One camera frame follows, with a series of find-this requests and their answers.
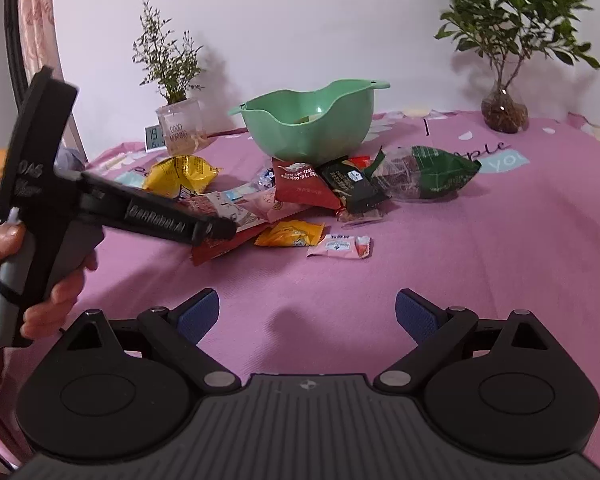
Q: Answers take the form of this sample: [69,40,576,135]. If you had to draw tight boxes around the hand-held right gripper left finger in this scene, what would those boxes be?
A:
[59,287,242,393]

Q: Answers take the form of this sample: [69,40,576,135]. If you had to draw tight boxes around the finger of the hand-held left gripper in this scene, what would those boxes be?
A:
[190,209,239,249]

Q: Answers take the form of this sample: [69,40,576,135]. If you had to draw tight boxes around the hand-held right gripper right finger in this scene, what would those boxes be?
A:
[374,287,557,393]

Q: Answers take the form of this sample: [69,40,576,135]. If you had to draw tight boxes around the red and white snack packet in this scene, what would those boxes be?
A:
[182,192,271,267]

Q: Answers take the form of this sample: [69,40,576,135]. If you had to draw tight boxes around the green plastic bowl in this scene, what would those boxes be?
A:
[228,78,391,161]

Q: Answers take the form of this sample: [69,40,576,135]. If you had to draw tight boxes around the clear packet of brown snacks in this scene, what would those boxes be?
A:
[337,207,386,224]

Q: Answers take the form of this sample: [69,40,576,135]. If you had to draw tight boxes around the person's left hand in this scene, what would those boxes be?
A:
[0,223,101,340]

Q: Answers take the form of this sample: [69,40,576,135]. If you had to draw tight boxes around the small light blue packet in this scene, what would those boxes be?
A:
[220,186,254,204]

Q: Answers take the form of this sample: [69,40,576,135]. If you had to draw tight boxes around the pink snack packet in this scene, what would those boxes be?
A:
[240,190,314,224]

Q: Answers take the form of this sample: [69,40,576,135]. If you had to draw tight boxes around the pink printed tablecloth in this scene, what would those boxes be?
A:
[0,107,600,480]

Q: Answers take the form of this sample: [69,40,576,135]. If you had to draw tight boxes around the yellow chip bag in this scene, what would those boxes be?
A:
[143,155,221,200]

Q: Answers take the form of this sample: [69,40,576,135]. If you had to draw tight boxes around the small orange yellow packet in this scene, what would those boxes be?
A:
[254,220,326,249]

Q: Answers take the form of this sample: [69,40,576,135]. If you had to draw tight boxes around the large dark red packet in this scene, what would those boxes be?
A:
[271,157,342,211]

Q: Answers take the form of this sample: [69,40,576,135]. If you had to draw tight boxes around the small pink white packet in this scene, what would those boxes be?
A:
[307,234,374,260]

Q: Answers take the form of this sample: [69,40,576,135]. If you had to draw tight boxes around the feathery plant in clear cup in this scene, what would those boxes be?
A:
[132,0,205,157]

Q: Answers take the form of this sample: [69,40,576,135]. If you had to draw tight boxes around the small white digital clock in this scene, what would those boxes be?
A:
[145,125,167,154]

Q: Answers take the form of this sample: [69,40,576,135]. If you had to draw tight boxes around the black pole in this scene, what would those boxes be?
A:
[2,0,31,128]

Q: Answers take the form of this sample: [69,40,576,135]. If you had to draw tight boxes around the black green snack packet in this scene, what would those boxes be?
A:
[320,156,390,215]

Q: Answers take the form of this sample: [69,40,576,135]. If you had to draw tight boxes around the green snack bag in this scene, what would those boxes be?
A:
[372,146,483,202]

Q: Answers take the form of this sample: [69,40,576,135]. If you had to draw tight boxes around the pink patterned curtain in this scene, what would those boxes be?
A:
[17,0,89,161]

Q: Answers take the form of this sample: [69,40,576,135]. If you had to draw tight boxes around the leafy plant in glass vase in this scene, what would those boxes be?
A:
[430,0,600,135]

